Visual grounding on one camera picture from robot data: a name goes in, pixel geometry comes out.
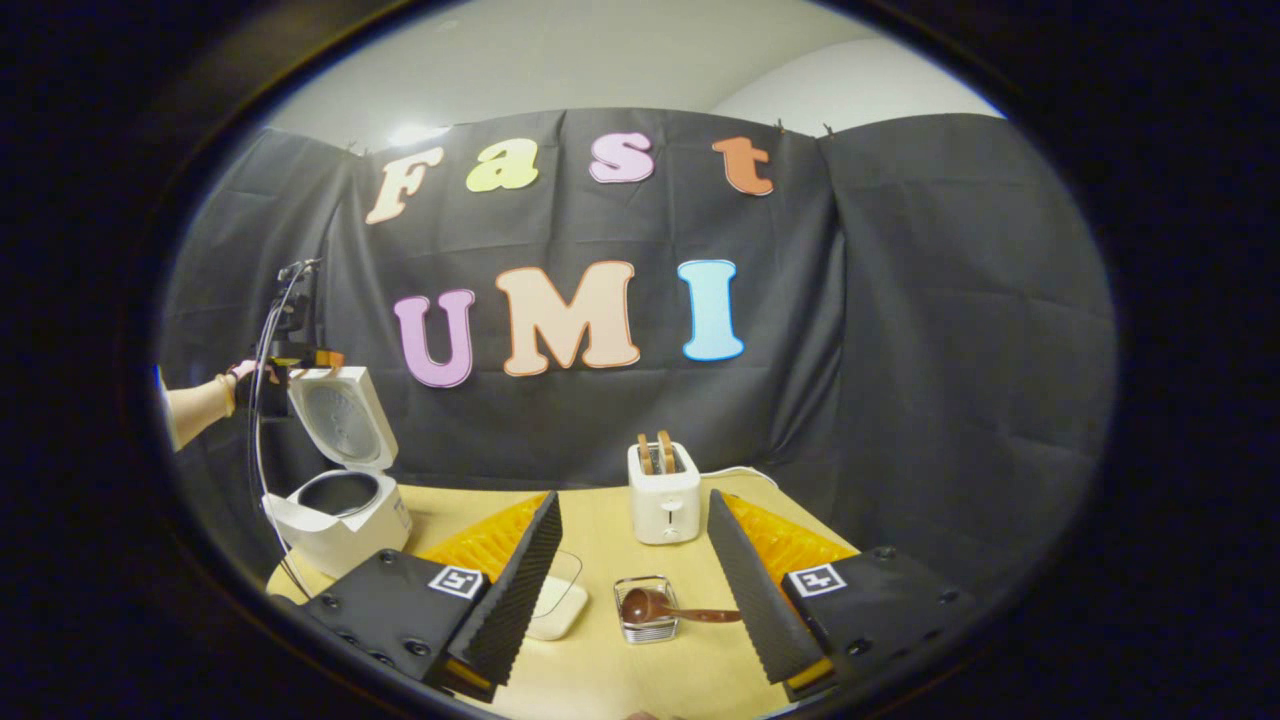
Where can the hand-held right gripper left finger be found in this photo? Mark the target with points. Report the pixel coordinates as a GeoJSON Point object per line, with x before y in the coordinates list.
{"type": "Point", "coordinates": [510, 600]}

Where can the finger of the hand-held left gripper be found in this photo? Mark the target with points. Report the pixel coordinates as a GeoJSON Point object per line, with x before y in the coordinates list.
{"type": "Point", "coordinates": [325, 359]}

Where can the white rice cooker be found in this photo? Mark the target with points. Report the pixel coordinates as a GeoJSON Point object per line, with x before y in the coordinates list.
{"type": "Point", "coordinates": [340, 545]}

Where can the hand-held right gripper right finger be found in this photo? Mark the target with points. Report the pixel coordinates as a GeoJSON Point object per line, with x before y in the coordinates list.
{"type": "Point", "coordinates": [760, 600]}

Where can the brown wooden spoon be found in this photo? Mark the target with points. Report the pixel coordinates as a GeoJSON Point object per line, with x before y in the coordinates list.
{"type": "Point", "coordinates": [640, 605]}

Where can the black backdrop cloth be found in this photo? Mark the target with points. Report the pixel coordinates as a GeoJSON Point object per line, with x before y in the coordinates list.
{"type": "Point", "coordinates": [900, 300]}

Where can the brown bread slice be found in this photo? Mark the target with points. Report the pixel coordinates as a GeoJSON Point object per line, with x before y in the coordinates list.
{"type": "Point", "coordinates": [666, 450]}
{"type": "Point", "coordinates": [646, 455]}

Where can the white rice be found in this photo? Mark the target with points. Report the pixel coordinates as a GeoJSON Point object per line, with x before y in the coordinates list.
{"type": "Point", "coordinates": [555, 600]}

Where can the clear plastic container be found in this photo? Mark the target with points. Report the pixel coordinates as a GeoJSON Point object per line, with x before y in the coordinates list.
{"type": "Point", "coordinates": [570, 570]}

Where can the white toaster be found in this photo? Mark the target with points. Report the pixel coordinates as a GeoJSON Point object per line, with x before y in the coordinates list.
{"type": "Point", "coordinates": [665, 510]}

